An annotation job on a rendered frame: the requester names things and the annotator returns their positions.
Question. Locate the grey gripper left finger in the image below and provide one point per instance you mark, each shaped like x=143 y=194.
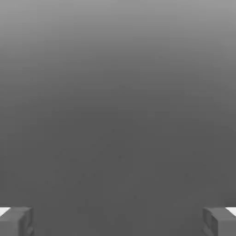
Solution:
x=14 y=223

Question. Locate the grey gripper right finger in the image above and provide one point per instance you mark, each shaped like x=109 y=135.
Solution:
x=221 y=223

